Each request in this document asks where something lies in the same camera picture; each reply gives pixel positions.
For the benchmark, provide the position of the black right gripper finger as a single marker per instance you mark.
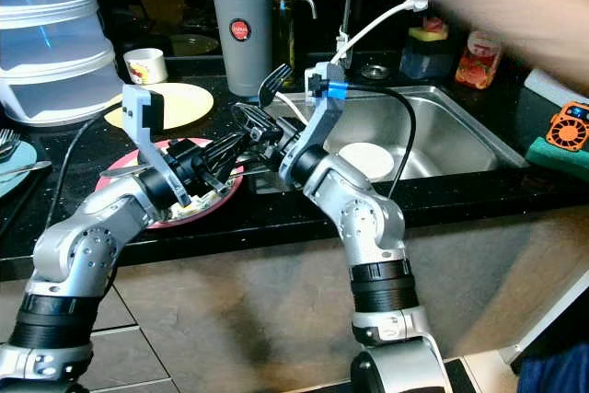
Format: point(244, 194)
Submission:
point(258, 114)
point(250, 131)

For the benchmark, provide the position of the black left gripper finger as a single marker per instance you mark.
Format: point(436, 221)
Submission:
point(235, 151)
point(237, 174)

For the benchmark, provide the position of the silver metal fork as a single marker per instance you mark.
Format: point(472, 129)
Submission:
point(274, 82)

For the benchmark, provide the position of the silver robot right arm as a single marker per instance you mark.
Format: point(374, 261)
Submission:
point(368, 218)

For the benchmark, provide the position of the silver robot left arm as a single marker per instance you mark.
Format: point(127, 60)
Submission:
point(74, 246)

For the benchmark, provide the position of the person's bare forearm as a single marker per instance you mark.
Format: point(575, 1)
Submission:
point(515, 6)

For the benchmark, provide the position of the grey water filter jug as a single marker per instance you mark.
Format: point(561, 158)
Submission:
point(239, 62)

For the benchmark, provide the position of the yellow plate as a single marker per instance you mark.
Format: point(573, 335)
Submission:
point(193, 103)

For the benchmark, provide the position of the green-capped oil bottle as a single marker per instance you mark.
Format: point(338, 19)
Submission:
point(281, 48)

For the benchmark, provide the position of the white bowl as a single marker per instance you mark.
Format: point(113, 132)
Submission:
point(368, 161)

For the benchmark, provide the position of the pink floral plate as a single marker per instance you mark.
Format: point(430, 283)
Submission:
point(115, 192)

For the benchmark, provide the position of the round metal strainer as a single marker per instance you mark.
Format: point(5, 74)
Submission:
point(375, 71)

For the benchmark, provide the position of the white printed mug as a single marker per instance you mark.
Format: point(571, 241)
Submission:
point(144, 66)

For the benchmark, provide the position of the chrome sink faucet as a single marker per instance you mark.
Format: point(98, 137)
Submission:
point(349, 16)

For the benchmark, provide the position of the dark sponge holder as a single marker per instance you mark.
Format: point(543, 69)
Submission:
point(423, 62)

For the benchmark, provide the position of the stainless steel sink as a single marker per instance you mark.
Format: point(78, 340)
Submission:
point(460, 135)

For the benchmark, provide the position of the yellow pink dish sponge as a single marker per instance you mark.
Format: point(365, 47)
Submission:
point(428, 30)

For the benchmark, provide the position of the teal plate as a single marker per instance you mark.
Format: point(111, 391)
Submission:
point(14, 172)

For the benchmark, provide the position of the stacked translucent plastic containers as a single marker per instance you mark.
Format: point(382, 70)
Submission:
point(46, 52)

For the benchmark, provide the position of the silver forks bundle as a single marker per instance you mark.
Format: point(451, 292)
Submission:
point(7, 143)

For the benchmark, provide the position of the orange soap pump bottle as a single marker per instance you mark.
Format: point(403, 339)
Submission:
point(479, 62)

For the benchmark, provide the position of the green sponge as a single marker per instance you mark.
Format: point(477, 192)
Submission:
point(557, 158)

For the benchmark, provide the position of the white cutting board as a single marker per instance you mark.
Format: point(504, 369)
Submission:
point(561, 89)

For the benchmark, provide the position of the orange mini fan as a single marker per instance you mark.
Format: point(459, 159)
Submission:
point(569, 131)

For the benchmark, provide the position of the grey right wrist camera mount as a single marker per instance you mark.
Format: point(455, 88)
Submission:
point(317, 121)

